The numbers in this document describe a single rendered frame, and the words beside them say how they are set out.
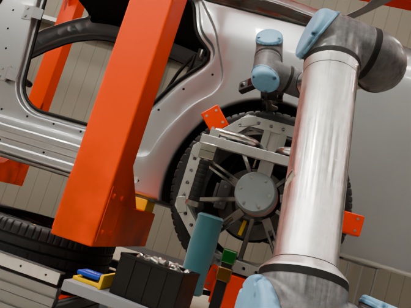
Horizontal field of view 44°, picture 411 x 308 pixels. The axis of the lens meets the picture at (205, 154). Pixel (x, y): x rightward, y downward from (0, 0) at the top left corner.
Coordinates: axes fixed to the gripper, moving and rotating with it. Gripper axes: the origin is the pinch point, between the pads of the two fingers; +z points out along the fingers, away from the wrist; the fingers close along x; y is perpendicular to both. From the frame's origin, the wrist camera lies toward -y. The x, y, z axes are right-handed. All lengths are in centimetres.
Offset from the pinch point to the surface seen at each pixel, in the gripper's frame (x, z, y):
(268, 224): -41.1, 15.7, 4.4
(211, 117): -14.1, -10.9, -17.8
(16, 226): -48, 20, -93
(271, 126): -13.4, -6.5, 3.8
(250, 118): -14.4, -11.0, -3.7
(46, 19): 469, 311, -368
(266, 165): -28.5, -2.5, 3.0
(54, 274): -67, 17, -70
